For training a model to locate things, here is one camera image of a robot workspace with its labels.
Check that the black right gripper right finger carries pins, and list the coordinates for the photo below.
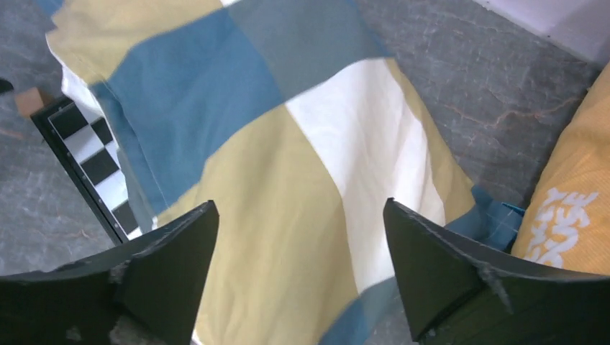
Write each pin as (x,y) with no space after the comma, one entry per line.
(458,291)

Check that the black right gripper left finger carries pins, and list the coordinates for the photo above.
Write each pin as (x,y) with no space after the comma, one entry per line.
(145,291)

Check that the blue beige checkered pillowcase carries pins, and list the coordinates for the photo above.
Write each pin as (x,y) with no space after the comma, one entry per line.
(297,122)

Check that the yellow Mickey Mouse pillow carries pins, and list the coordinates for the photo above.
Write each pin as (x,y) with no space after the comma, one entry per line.
(567,222)

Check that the black white checkerboard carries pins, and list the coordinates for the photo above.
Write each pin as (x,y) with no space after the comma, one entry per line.
(82,142)

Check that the small wooden letter cube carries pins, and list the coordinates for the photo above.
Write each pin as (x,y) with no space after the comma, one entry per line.
(32,100)

